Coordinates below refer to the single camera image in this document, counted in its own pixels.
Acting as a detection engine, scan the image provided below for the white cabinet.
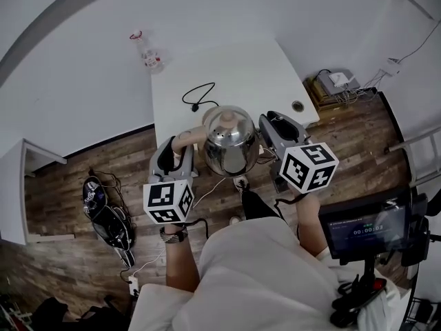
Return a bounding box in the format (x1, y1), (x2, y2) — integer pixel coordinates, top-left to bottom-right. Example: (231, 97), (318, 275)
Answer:
(0, 137), (67, 247)

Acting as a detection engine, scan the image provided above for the white floor cable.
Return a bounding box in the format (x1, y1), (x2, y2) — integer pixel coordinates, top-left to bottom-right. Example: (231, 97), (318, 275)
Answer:
(130, 177), (227, 282)

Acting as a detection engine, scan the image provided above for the metal ladder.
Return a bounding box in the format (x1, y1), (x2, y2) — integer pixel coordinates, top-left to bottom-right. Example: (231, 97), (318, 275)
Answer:
(389, 125), (441, 188)

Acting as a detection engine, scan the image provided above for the person's white shoe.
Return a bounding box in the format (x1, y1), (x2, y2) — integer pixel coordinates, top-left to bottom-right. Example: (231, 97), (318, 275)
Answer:
(233, 174), (249, 193)

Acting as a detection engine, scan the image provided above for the stack of flat boxes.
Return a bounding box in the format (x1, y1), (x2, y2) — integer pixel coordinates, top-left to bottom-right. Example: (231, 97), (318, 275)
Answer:
(302, 68), (362, 112)

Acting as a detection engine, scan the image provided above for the person's black trouser leg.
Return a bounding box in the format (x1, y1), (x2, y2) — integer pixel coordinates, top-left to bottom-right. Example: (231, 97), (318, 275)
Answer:
(240, 187), (287, 224)

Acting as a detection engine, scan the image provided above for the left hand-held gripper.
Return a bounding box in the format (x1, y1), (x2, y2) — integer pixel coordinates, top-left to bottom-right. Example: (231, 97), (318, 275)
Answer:
(143, 134), (199, 225)

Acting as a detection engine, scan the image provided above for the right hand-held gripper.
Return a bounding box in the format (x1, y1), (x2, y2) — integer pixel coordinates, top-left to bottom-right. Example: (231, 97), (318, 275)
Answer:
(258, 110), (340, 195)

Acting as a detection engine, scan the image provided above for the person's left forearm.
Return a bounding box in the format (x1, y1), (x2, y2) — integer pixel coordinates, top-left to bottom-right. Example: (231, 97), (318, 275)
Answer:
(164, 226), (201, 293)

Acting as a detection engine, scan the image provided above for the white power adapter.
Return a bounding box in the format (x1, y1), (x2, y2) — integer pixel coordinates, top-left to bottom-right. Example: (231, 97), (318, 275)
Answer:
(327, 70), (356, 89)

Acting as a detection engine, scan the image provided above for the black monitor stand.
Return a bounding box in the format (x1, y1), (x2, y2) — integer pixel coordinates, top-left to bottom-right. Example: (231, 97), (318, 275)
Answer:
(329, 198), (431, 327)

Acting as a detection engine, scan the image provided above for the person's right forearm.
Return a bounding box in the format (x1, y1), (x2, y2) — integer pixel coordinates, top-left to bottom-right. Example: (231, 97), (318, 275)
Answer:
(295, 192), (329, 259)

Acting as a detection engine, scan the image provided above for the metal wrist bracelet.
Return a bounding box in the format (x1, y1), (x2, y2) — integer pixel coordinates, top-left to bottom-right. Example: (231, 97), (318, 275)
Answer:
(158, 225), (189, 245)

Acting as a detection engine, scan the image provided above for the steel kettle with wooden handle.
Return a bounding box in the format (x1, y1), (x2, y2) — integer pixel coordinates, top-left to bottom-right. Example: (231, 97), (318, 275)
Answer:
(172, 105), (263, 179)

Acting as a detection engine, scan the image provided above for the black kettle base power cord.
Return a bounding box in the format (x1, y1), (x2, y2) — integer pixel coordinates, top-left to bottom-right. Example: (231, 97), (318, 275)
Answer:
(181, 81), (218, 112)

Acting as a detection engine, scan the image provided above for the black bag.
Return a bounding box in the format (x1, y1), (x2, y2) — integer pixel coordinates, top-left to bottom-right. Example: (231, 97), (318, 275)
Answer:
(81, 176), (136, 269)

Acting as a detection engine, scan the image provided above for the white kettle base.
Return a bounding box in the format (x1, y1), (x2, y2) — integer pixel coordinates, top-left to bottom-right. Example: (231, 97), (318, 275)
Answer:
(201, 108), (222, 125)

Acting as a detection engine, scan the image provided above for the person's white shirt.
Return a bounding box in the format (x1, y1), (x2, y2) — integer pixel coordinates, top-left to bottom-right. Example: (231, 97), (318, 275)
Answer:
(127, 216), (413, 331)

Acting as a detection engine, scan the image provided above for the black monitor screen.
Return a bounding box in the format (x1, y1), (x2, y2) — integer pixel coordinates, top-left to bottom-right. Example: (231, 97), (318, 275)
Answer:
(318, 194), (413, 260)

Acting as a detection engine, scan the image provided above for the clear bottle with red label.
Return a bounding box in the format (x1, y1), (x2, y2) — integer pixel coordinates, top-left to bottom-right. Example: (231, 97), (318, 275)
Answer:
(129, 29), (167, 75)

